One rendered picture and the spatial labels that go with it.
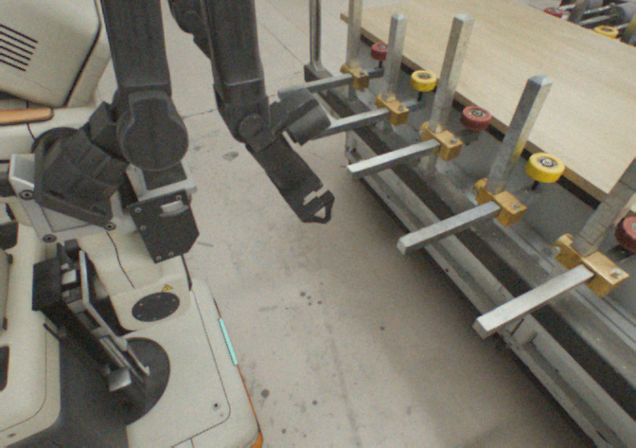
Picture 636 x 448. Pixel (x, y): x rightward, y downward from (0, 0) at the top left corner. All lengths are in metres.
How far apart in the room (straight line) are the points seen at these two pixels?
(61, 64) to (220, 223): 1.58
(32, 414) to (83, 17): 0.67
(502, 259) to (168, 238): 0.81
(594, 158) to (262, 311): 1.30
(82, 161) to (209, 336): 0.98
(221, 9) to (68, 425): 0.83
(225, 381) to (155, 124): 0.99
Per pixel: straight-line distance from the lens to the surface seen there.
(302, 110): 0.58
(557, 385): 1.65
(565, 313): 1.09
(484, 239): 1.15
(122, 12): 0.47
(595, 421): 1.65
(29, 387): 0.91
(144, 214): 0.75
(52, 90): 0.65
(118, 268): 0.86
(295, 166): 0.62
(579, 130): 1.31
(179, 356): 1.42
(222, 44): 0.50
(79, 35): 0.62
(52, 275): 1.04
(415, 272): 1.91
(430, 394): 1.65
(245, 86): 0.51
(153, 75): 0.49
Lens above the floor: 1.51
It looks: 46 degrees down
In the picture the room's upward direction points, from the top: straight up
